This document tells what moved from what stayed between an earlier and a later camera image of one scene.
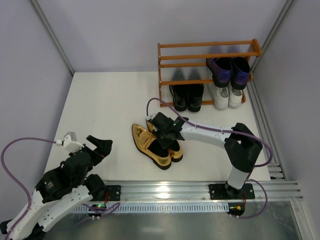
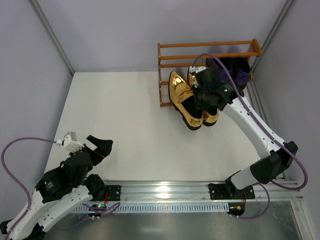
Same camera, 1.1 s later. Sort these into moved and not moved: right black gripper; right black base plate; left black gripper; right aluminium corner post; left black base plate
Moved: right black gripper
Not moved: left black base plate; left black gripper; right aluminium corner post; right black base plate
